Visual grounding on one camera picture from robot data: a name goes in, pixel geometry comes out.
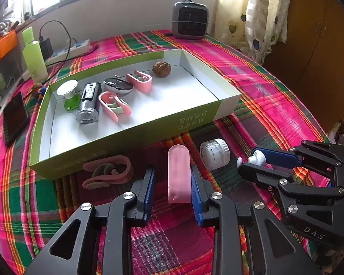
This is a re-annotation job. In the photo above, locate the white knob hook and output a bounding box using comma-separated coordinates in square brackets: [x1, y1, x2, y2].
[247, 150, 266, 166]

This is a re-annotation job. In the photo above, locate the large pink clip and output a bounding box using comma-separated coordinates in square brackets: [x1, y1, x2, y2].
[82, 155, 133, 190]

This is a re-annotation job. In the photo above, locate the white ribbed round cap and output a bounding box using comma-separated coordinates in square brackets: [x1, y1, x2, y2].
[199, 138, 230, 171]

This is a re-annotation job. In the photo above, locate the small pink clip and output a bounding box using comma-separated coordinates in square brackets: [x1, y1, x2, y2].
[168, 145, 191, 204]

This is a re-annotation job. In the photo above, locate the pink clip with green pad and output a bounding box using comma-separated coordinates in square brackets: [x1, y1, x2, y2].
[99, 91, 132, 123]

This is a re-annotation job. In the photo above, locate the black cylindrical light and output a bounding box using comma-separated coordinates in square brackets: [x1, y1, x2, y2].
[76, 82, 102, 124]

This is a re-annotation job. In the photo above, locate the black round disc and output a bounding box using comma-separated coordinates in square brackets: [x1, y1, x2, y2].
[103, 76, 133, 95]

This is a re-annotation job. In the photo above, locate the white disc green base holder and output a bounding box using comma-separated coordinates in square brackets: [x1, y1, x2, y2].
[56, 80, 80, 111]

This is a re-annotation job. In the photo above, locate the brown walnut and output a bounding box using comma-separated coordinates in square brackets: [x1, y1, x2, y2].
[152, 61, 171, 78]

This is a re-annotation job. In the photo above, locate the green white cardboard box tray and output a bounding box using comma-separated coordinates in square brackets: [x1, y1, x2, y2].
[30, 49, 241, 180]

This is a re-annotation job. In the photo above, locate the plaid bed cloth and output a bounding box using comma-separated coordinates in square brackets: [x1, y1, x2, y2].
[0, 30, 327, 274]

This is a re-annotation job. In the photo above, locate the blue orange toy charm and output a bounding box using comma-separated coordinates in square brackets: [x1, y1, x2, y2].
[34, 86, 46, 104]

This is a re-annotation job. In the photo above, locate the black smartphone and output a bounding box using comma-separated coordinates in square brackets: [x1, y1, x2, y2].
[3, 92, 30, 147]

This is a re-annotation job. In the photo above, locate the heart pattern curtain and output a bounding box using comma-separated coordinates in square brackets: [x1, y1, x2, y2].
[213, 0, 290, 64]

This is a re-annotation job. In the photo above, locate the white power strip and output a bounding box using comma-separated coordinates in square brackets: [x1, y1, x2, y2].
[22, 39, 92, 80]

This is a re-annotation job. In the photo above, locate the grey mini heater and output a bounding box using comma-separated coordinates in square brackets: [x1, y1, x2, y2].
[171, 0, 209, 40]

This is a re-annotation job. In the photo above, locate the black charger plug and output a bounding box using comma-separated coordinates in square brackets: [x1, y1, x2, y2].
[39, 36, 53, 60]

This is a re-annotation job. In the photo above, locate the green lotion bottle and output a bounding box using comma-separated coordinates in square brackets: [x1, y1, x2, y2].
[22, 27, 48, 83]

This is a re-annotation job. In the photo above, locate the orange tray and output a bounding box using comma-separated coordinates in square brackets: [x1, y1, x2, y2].
[0, 30, 18, 60]

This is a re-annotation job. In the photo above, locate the black charger cable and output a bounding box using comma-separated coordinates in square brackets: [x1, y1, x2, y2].
[17, 19, 100, 86]

